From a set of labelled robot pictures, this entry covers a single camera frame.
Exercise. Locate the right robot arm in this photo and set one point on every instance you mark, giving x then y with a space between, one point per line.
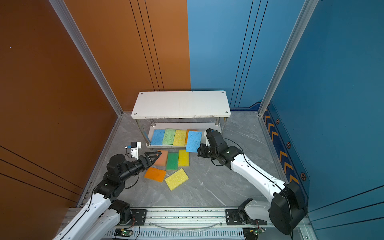
286 205

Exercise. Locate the pink sponge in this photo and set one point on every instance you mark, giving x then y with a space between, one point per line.
162 160

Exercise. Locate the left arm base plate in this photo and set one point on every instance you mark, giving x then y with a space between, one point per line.
133 217

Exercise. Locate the dark green sponge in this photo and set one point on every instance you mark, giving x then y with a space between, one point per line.
172 161

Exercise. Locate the aluminium front rail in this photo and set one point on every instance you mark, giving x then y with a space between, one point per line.
202 223

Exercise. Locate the white two-tier shelf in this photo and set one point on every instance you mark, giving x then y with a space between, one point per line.
197 110

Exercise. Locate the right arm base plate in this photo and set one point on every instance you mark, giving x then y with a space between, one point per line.
236 217

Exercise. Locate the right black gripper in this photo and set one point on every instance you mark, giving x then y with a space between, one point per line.
201 152

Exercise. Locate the pale yellow sponge row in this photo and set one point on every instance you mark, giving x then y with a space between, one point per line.
180 138

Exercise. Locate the orange sponge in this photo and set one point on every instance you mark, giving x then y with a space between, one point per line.
187 135
155 174

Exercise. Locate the circuit board right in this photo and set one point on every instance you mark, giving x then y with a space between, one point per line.
252 233

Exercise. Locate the blue sponge row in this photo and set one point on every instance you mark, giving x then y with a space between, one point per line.
157 138
193 141

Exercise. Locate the bright yellow sponge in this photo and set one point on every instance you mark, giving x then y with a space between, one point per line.
183 160

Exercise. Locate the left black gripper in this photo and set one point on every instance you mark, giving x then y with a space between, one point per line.
145 162

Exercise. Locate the pale yellow sponge tilted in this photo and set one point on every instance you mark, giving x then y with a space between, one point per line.
176 179

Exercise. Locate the light green sponge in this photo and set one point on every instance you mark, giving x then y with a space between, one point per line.
169 137

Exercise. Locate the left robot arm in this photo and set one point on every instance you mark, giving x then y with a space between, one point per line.
103 210

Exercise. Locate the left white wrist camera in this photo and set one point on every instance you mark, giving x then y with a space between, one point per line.
132 150

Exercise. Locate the green circuit board left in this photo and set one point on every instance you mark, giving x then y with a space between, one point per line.
123 233

